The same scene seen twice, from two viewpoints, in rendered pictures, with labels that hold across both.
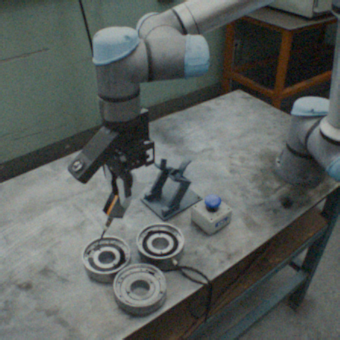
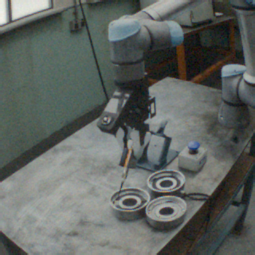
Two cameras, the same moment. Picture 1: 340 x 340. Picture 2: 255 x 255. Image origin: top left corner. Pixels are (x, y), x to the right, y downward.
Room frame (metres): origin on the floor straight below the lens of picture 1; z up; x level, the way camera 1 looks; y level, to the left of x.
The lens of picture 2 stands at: (-0.21, 0.27, 1.44)
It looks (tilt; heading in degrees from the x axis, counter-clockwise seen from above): 28 degrees down; 348
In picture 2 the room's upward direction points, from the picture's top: 5 degrees counter-clockwise
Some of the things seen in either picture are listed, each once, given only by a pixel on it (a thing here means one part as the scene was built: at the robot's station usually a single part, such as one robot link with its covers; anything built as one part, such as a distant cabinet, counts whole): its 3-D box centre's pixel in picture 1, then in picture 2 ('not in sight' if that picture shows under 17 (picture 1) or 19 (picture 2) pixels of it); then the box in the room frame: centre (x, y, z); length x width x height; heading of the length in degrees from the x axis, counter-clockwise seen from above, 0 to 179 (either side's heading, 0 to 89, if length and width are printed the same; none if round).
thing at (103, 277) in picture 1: (107, 259); (130, 204); (0.52, 0.13, 0.82); 0.10 x 0.10 x 0.04
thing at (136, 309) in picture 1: (140, 289); (166, 213); (0.44, 0.06, 0.82); 0.10 x 0.10 x 0.04
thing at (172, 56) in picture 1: (171, 55); (156, 33); (0.64, 0.00, 1.23); 0.11 x 0.11 x 0.08; 15
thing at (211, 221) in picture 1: (213, 212); (194, 156); (0.66, -0.11, 0.82); 0.08 x 0.07 x 0.05; 128
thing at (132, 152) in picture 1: (125, 140); (132, 99); (0.60, 0.08, 1.07); 0.09 x 0.08 x 0.12; 129
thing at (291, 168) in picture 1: (303, 157); (235, 108); (0.86, -0.39, 0.85); 0.15 x 0.15 x 0.10
